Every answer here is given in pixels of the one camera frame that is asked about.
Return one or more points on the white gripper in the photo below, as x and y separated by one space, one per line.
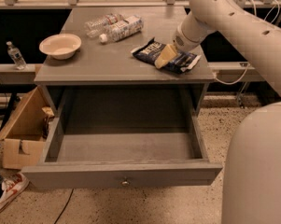
182 42

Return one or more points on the clear crushed water bottle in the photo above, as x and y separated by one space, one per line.
97 26

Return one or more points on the white labelled plastic bottle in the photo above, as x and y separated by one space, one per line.
122 29

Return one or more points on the metal stand pole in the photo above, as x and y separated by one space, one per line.
241 94

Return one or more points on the grey wooden cabinet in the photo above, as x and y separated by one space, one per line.
113 63

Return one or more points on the white and red sneaker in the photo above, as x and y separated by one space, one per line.
10 188

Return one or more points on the blue chip bag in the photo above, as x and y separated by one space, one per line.
183 62

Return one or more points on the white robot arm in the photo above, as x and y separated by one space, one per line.
252 173

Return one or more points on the brass drawer knob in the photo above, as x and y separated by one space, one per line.
125 183

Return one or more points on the white paper bowl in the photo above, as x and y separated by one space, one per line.
61 46

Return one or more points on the grey open top drawer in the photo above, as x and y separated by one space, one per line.
101 136

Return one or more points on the small upright water bottle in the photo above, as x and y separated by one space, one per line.
15 54

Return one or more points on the open cardboard box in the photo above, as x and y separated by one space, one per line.
24 135

